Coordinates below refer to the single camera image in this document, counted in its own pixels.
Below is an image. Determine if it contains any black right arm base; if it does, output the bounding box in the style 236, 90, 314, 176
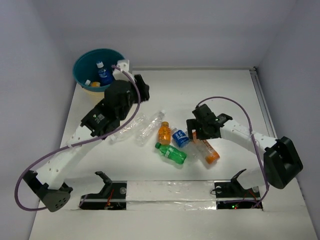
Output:
210, 169, 263, 210

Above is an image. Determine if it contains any large blue label water bottle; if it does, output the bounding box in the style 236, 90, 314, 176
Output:
96, 61, 115, 87

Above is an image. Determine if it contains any orange label drink bottle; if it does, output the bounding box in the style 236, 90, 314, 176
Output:
192, 130, 220, 165

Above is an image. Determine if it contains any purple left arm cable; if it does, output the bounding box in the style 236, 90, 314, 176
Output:
14, 64, 141, 211

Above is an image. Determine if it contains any small blue label water bottle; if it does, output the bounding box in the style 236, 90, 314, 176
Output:
171, 126, 189, 148

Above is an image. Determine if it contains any aluminium side rail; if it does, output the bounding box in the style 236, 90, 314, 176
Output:
249, 66, 290, 178

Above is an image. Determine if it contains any yellow bottle dark blue label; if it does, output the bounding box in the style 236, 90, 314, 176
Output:
84, 79, 101, 88

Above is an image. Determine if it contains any green soda bottle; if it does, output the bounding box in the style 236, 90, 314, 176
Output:
155, 142, 187, 165

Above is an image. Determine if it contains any clear crumpled bottle white cap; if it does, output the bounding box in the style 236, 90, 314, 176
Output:
135, 110, 166, 147

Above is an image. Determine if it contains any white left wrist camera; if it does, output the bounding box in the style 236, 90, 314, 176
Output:
112, 59, 133, 81

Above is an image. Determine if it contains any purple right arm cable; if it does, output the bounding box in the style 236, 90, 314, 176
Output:
196, 96, 270, 210

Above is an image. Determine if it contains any clear unlabelled plastic bottle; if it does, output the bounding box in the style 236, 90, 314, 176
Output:
109, 113, 148, 144

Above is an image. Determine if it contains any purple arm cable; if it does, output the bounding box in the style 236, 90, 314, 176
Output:
14, 64, 141, 211
196, 96, 270, 210

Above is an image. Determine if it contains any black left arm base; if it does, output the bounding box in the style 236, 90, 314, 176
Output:
78, 171, 128, 210

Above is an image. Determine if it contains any small orange juice bottle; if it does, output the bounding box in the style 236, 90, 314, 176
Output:
157, 121, 171, 145

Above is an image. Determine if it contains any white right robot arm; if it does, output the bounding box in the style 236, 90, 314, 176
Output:
186, 104, 304, 196

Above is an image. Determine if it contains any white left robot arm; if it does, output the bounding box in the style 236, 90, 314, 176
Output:
19, 73, 150, 212

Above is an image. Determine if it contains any cream bin with teal rim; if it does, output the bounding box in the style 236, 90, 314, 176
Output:
72, 48, 125, 102

